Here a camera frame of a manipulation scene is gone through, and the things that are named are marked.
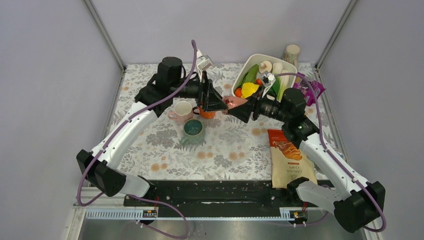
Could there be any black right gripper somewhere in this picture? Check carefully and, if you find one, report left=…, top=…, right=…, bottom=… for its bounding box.
left=228, top=84, right=291, bottom=124

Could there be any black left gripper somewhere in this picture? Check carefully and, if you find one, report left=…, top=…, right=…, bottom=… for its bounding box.
left=171, top=70, right=229, bottom=112

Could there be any orange mug black handle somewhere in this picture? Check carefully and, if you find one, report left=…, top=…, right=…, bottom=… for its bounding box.
left=192, top=106, right=216, bottom=119

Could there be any small pink cup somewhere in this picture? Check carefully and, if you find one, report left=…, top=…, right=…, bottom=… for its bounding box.
left=222, top=96, right=248, bottom=109

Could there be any pink white mug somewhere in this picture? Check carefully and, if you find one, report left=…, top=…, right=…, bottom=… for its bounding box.
left=167, top=101, right=194, bottom=125

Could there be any teal green ceramic mug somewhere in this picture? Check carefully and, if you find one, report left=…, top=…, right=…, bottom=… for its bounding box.
left=179, top=119, right=206, bottom=146

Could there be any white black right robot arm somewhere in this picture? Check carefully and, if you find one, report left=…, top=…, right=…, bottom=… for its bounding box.
left=227, top=88, right=387, bottom=233

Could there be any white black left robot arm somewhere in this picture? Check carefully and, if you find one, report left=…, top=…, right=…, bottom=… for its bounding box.
left=76, top=54, right=228, bottom=206

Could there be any orange carrot toy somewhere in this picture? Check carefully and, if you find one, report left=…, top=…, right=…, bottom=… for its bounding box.
left=234, top=87, right=243, bottom=98

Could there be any yellow napa cabbage toy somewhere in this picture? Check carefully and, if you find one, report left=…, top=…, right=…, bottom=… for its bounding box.
left=241, top=82, right=260, bottom=99

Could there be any white rectangular bin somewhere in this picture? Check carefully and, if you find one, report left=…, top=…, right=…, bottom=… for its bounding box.
left=231, top=54, right=298, bottom=102

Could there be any floral patterned tablecloth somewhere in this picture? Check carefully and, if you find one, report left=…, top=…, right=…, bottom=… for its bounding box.
left=110, top=63, right=282, bottom=180

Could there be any white green bok choy toy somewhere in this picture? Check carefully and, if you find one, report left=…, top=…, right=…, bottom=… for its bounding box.
left=270, top=62, right=290, bottom=102

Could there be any beige mushroom toy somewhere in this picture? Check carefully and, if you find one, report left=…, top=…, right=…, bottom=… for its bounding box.
left=258, top=60, right=273, bottom=74

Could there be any purple snack packet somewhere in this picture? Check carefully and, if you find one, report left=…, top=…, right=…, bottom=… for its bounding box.
left=293, top=76, right=326, bottom=107

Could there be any cassava chips bag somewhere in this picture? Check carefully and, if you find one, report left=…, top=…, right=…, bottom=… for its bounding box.
left=267, top=129, right=317, bottom=189

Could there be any beige patterned cup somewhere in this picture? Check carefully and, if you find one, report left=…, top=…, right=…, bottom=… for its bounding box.
left=283, top=44, right=301, bottom=68

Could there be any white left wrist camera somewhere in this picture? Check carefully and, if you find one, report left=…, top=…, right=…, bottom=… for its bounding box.
left=196, top=49, right=214, bottom=72

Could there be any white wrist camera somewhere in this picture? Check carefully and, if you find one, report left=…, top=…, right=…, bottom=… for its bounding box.
left=258, top=72, right=276, bottom=88
left=196, top=49, right=214, bottom=72

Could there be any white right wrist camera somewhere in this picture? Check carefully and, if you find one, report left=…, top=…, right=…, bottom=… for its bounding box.
left=258, top=72, right=276, bottom=88

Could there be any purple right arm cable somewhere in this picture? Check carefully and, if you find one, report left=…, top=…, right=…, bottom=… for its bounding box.
left=274, top=72, right=388, bottom=233

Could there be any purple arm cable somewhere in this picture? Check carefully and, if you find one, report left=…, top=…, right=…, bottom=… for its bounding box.
left=75, top=39, right=198, bottom=240
left=274, top=72, right=388, bottom=233

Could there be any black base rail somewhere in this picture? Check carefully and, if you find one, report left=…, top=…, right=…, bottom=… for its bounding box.
left=143, top=180, right=304, bottom=207

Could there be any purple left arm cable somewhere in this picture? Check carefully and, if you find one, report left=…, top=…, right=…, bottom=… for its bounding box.
left=75, top=39, right=198, bottom=240

